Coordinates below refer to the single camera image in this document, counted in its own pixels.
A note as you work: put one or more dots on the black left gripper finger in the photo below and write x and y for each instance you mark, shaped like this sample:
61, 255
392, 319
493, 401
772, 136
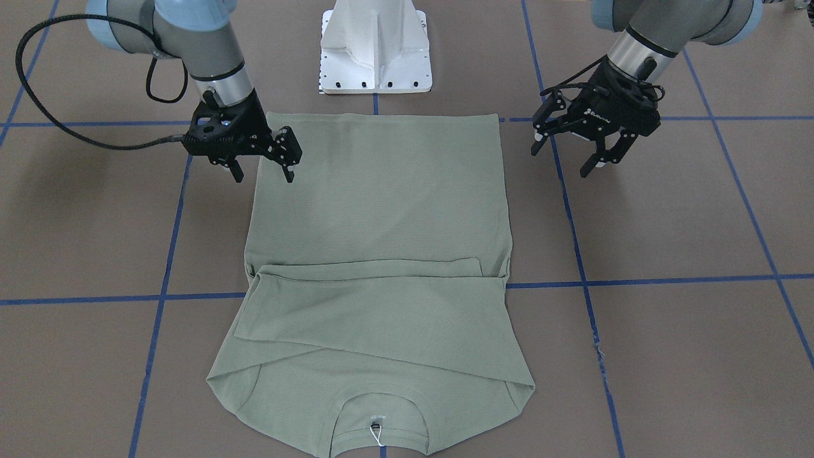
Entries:
553, 117
604, 155

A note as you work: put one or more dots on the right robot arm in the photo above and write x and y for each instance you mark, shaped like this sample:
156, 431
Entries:
198, 33

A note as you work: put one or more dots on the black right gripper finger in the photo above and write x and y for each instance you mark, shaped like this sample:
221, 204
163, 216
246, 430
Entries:
235, 169
284, 149

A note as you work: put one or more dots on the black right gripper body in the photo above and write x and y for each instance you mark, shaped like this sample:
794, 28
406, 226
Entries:
256, 118

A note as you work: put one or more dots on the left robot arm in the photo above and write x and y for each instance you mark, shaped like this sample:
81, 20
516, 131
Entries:
651, 34

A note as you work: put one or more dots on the green long-sleeve shirt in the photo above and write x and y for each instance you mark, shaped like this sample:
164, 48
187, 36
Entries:
375, 312

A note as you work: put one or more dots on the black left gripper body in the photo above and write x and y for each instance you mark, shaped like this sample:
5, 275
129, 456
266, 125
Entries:
599, 95

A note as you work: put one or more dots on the white central column base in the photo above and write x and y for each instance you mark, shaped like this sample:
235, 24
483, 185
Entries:
374, 47

